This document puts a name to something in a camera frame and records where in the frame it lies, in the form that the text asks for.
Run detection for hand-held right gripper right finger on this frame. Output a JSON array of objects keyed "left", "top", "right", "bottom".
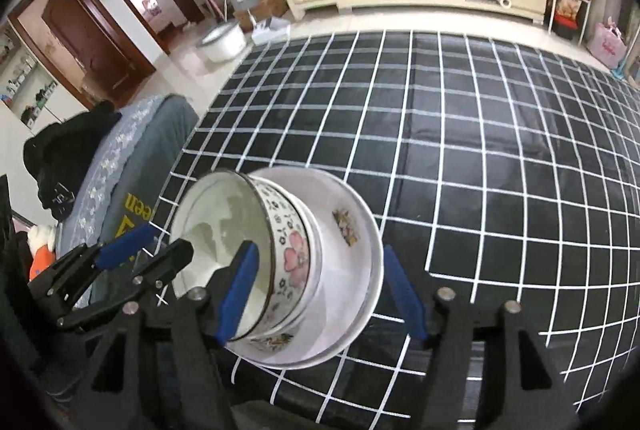
[{"left": 382, "top": 244, "right": 583, "bottom": 430}]

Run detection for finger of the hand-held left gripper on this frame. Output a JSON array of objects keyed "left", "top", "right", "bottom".
[
  {"left": 29, "top": 224, "right": 157, "bottom": 312},
  {"left": 55, "top": 239, "right": 196, "bottom": 331}
]

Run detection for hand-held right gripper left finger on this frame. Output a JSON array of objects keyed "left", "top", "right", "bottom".
[{"left": 70, "top": 241, "right": 261, "bottom": 430}]

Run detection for flower-patterned bowl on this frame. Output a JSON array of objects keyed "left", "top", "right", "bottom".
[{"left": 170, "top": 170, "right": 311, "bottom": 342}]

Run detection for large white pink-flower plate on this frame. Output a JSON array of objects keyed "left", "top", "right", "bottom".
[{"left": 230, "top": 167, "right": 385, "bottom": 371}]

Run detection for orange white cloth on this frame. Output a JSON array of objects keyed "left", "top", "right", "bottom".
[{"left": 27, "top": 225, "right": 57, "bottom": 282}]

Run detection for black cloth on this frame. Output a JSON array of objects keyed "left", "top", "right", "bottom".
[{"left": 22, "top": 100, "right": 123, "bottom": 221}]

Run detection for black white checked tablecloth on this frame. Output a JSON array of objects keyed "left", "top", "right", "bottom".
[{"left": 150, "top": 30, "right": 640, "bottom": 430}]

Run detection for dark brown door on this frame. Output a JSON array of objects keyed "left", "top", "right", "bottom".
[{"left": 7, "top": 0, "right": 156, "bottom": 108}]

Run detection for white mop bucket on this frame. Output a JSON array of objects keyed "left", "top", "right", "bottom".
[{"left": 200, "top": 21, "right": 248, "bottom": 64}]

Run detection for white dustpan box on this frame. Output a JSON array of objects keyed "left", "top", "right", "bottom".
[{"left": 250, "top": 18, "right": 291, "bottom": 44}]

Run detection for cardboard boxes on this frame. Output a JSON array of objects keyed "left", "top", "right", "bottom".
[{"left": 232, "top": 0, "right": 288, "bottom": 31}]

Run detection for pink bag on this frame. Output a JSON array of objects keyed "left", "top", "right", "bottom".
[{"left": 586, "top": 16, "right": 627, "bottom": 70}]

